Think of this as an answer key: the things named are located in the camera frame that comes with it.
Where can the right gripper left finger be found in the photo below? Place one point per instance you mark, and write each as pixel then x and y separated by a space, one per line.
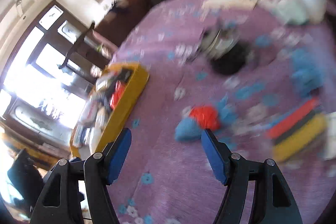
pixel 59 201

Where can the blue cloth with red bag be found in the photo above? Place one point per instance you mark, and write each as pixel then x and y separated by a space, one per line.
pixel 206 117

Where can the red plastic bag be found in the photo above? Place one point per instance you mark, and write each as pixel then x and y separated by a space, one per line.
pixel 117 94

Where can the black snack packet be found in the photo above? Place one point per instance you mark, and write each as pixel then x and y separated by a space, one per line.
pixel 123 75

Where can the pink rose tissue pack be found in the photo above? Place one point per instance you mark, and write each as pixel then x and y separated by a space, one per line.
pixel 94 139

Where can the lemon print tissue pack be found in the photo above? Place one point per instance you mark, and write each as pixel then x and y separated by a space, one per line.
pixel 330 134

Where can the bagged colourful sponge cloths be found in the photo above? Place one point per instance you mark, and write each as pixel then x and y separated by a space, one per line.
pixel 297 129

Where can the yellow cardboard box tray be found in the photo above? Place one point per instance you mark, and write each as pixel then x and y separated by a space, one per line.
pixel 97 113

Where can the light blue knitted cloth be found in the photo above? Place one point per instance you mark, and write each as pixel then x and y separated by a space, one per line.
pixel 306 76

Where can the purple floral tablecloth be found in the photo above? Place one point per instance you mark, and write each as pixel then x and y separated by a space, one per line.
pixel 167 178

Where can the black cylindrical electric motor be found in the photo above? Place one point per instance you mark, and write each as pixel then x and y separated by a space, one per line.
pixel 224 49

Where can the white green cuffed glove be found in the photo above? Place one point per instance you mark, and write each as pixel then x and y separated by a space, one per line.
pixel 288 12

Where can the brown wooden chair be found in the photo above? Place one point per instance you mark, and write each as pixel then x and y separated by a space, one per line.
pixel 119 21

